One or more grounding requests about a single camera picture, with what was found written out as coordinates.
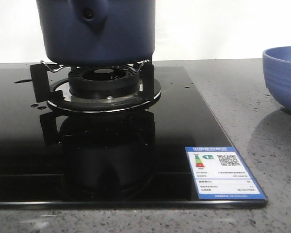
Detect black glass stove top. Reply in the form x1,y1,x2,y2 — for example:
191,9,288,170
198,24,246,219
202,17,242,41
0,67,267,209

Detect dark blue cooking pot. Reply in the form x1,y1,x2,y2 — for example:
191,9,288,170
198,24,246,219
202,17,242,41
36,0,156,66

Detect black gas burner head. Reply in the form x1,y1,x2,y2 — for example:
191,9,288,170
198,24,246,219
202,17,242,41
68,67,140,100

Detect black pot support grate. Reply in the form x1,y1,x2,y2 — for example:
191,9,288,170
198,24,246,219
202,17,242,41
30,60,160,102

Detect blue ribbed bowl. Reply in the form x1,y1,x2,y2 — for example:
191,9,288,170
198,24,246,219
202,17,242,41
262,46,291,113

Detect blue white energy label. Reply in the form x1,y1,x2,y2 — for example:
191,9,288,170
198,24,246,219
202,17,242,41
185,147,266,200

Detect round metal burner base ring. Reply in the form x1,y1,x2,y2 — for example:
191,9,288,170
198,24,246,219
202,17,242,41
46,77,162,114

